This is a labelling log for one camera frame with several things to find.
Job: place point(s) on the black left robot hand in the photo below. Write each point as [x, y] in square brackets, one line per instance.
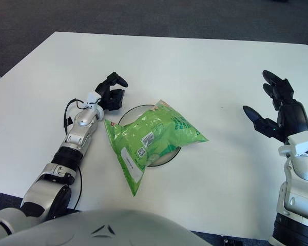
[115, 100]

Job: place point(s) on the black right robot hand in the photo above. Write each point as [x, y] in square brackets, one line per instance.
[295, 118]

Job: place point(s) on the green snack bag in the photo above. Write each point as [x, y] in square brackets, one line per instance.
[149, 133]

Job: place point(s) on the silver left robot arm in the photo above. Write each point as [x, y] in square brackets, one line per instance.
[41, 184]

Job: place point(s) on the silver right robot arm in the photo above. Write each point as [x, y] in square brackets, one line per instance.
[297, 194]

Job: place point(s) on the white plate black rim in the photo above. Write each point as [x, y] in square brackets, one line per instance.
[132, 114]

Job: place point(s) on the grey robot torso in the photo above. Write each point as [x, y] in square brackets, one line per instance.
[105, 230]

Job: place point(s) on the black bracket under table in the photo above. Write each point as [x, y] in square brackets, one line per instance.
[232, 241]

